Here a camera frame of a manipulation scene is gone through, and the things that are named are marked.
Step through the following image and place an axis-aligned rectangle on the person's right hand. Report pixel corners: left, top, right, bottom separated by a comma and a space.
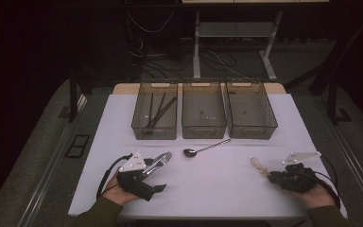
287, 183, 337, 210

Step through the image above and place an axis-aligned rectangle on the person's left hand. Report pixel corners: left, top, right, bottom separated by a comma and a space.
101, 177, 140, 206

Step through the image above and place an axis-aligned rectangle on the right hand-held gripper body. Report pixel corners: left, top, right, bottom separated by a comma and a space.
278, 151, 322, 194

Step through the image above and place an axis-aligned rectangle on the smoky clear plastic bin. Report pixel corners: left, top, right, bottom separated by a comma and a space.
181, 79, 228, 140
130, 80, 179, 141
225, 79, 279, 140

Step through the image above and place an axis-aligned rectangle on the right hand-held gripper cable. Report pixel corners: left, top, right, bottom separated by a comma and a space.
311, 155, 341, 209

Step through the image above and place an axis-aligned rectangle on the hanging white cable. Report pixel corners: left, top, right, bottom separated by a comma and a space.
127, 10, 174, 34

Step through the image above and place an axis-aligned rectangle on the left hand-held gripper cable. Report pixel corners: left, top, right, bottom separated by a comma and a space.
96, 153, 133, 200

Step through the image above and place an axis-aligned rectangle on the hand-held gripper cable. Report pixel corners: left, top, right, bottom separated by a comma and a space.
311, 155, 341, 209
96, 153, 133, 200

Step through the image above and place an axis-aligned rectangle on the white metal desk frame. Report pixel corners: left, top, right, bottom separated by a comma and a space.
181, 0, 330, 82

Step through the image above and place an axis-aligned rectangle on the black floor cable bundle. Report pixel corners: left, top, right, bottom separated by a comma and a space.
140, 48, 250, 79

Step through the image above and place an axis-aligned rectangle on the white table cover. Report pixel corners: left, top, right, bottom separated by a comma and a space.
68, 93, 349, 220

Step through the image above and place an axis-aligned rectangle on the silver metal fork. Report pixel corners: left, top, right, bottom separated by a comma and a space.
142, 150, 173, 176

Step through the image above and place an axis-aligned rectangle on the metal floor rail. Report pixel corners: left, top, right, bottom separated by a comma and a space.
18, 94, 88, 227
327, 124, 363, 217

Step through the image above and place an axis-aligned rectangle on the black spoon with striped handle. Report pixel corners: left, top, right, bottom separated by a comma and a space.
182, 138, 233, 159

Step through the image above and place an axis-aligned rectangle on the black metal stand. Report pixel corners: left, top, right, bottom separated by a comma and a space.
58, 69, 88, 124
325, 75, 354, 126

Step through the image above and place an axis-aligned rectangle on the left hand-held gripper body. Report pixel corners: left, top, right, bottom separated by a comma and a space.
116, 150, 156, 202

